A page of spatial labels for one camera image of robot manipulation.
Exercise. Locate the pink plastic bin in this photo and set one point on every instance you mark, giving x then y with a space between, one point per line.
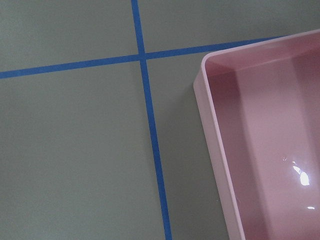
259 106

